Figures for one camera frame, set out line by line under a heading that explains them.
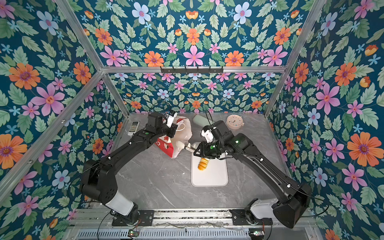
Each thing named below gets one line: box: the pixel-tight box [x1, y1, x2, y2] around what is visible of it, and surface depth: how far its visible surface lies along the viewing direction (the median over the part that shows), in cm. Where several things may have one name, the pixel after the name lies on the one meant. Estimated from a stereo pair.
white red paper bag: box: [155, 117, 193, 159], surface depth 91 cm
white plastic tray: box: [191, 141, 229, 187], surface depth 91 cm
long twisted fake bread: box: [197, 157, 210, 171], surface depth 92 cm
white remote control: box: [127, 121, 140, 136], surface depth 110 cm
